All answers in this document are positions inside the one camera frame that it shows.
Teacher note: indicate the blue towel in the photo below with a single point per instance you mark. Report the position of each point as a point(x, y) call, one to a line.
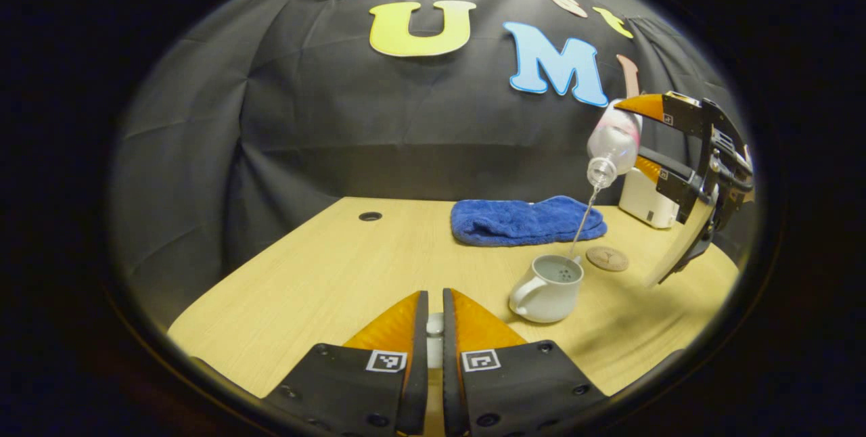
point(521, 220)

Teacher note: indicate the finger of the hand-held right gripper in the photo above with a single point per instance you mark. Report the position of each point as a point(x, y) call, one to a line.
point(683, 116)
point(676, 180)

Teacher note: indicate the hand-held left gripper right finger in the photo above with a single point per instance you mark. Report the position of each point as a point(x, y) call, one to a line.
point(452, 389)

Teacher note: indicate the white ceramic teacup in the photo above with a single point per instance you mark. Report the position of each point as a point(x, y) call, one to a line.
point(548, 298)

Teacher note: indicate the clear plastic water bottle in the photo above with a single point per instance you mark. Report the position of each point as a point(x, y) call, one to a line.
point(614, 143)

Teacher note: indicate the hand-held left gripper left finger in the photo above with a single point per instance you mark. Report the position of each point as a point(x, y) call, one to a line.
point(418, 383)

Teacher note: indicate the round wooden coaster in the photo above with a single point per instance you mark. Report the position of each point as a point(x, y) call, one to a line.
point(607, 259)

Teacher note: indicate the white toaster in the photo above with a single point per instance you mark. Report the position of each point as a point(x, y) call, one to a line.
point(646, 207)

